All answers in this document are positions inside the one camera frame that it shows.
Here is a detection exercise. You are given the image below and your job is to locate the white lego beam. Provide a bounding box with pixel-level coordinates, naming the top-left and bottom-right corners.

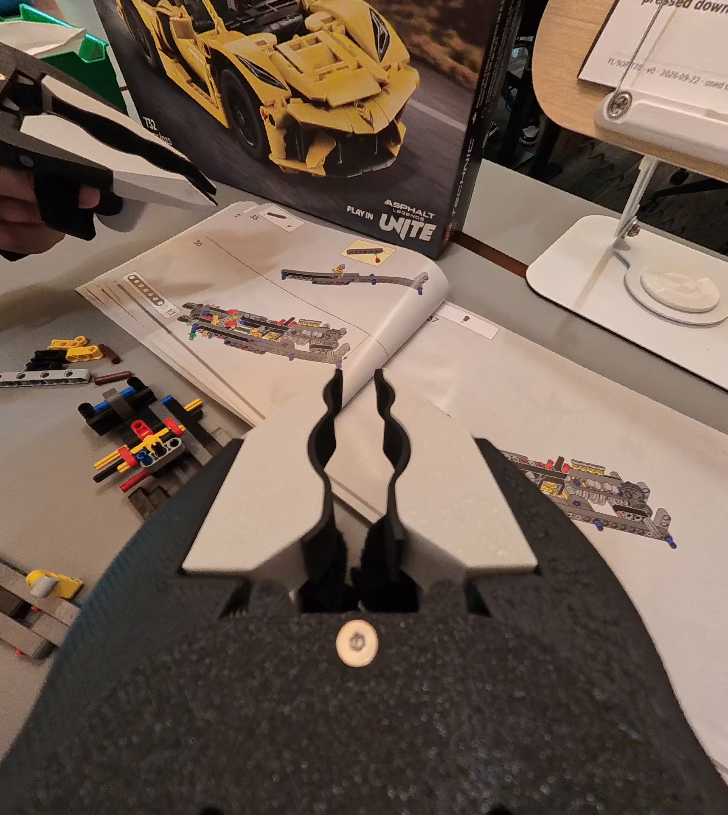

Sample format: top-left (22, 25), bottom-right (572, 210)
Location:
top-left (0, 368), bottom-right (95, 406)

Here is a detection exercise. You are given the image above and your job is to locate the yellow lego connector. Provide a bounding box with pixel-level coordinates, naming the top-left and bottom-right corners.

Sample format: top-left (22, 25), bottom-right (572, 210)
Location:
top-left (48, 335), bottom-right (101, 363)

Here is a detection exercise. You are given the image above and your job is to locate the instruction booklet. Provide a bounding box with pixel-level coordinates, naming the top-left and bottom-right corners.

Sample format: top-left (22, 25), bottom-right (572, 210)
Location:
top-left (76, 200), bottom-right (728, 815)

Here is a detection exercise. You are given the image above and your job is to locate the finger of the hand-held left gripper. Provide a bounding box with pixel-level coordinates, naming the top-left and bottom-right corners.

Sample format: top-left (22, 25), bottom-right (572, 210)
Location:
top-left (19, 113), bottom-right (218, 211)
top-left (39, 76), bottom-right (218, 197)

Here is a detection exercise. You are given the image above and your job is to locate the yellow car lego box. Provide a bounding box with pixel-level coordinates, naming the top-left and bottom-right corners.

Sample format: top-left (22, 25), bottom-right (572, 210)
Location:
top-left (93, 0), bottom-right (524, 261)

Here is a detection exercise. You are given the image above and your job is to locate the green storage box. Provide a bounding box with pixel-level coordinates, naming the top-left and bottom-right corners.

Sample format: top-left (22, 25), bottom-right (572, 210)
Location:
top-left (17, 5), bottom-right (128, 117)

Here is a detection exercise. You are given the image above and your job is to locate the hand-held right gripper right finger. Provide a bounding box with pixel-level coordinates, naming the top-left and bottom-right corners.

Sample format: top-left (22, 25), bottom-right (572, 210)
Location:
top-left (373, 369), bottom-right (538, 593)

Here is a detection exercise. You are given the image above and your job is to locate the lego car chassis assembly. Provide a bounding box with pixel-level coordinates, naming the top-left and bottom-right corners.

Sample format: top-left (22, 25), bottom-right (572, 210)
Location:
top-left (77, 376), bottom-right (245, 518)

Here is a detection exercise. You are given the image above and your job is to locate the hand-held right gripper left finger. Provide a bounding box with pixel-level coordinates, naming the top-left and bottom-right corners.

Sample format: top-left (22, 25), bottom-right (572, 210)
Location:
top-left (181, 369), bottom-right (347, 583)

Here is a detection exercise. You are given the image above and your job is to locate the long dark grey lego beam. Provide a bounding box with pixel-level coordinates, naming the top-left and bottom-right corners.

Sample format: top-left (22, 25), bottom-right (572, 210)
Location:
top-left (0, 534), bottom-right (82, 644)

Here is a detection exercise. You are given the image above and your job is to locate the white lamp base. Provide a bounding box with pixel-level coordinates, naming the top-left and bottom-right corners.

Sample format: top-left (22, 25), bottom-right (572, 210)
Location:
top-left (526, 156), bottom-right (728, 411)

